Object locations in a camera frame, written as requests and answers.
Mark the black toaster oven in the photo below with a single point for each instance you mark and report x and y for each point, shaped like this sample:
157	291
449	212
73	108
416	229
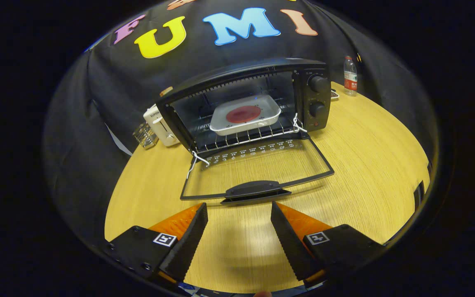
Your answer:
318	97

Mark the clear plastic water bottle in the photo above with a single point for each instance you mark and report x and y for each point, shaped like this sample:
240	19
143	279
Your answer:
350	78

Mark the brown bread slice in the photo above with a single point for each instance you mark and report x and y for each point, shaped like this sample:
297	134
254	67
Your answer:
165	91

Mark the white bread toaster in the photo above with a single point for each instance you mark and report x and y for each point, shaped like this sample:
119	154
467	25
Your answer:
157	123

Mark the white square plate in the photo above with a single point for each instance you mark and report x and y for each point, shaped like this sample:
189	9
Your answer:
225	123

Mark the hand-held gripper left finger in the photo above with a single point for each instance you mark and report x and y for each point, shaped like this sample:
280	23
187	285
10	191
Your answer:
190	243

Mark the white divided bean dish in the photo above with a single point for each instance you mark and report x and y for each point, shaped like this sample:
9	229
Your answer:
335	95

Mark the black backdrop cloth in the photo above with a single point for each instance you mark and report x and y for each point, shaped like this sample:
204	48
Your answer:
97	82

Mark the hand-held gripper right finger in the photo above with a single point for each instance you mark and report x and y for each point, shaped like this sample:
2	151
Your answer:
289	243

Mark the pink round food slice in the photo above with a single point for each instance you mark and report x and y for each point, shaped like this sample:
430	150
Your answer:
243	114

